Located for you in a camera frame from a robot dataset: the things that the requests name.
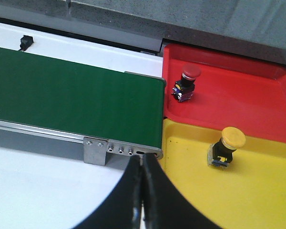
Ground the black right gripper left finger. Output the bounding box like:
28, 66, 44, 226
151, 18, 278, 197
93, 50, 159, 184
75, 156, 142, 229

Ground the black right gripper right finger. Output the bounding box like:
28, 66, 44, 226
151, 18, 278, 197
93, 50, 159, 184
142, 154, 220, 229

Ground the yellow mushroom push button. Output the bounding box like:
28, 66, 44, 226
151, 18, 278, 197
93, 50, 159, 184
207, 126, 246, 167

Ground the red mushroom push button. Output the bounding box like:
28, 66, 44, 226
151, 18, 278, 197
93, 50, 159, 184
171, 63, 201, 103

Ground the yellow plastic tray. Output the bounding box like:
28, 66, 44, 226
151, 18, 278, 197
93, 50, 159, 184
160, 119, 286, 229

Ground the green conveyor belt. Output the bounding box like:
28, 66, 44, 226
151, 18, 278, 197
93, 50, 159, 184
0, 48, 165, 148

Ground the red plastic tray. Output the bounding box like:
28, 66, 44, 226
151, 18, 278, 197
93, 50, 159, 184
163, 44, 286, 143

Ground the black photoelectric sensor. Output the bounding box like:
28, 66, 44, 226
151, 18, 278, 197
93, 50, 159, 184
19, 35, 34, 52

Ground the steel conveyor support bracket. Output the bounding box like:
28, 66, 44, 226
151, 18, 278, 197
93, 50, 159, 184
83, 137, 107, 166

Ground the aluminium conveyor side rail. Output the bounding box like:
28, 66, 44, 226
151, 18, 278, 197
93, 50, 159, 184
0, 120, 163, 159

